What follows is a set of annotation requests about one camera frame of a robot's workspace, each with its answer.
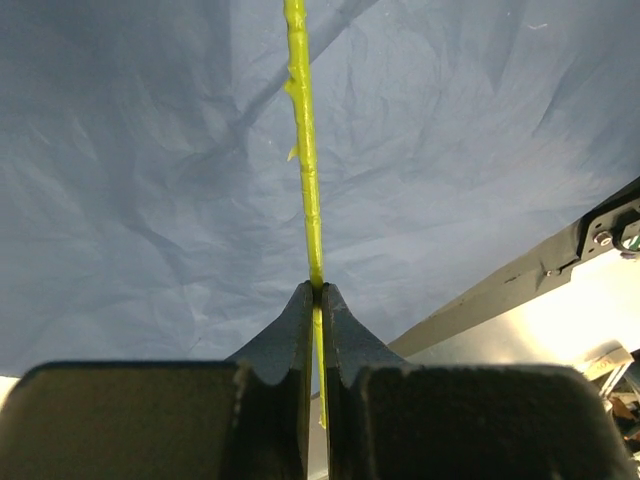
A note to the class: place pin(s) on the pink artificial flower bunch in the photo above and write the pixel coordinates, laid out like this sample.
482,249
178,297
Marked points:
298,86

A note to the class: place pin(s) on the blue wrapping paper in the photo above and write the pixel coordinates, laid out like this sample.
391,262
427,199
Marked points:
149,207

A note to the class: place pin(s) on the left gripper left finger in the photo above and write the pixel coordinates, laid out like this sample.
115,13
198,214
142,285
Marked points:
245,417

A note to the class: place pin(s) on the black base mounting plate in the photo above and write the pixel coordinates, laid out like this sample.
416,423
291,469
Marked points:
544,268

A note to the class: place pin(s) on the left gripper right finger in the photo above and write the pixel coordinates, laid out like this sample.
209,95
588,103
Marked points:
391,419

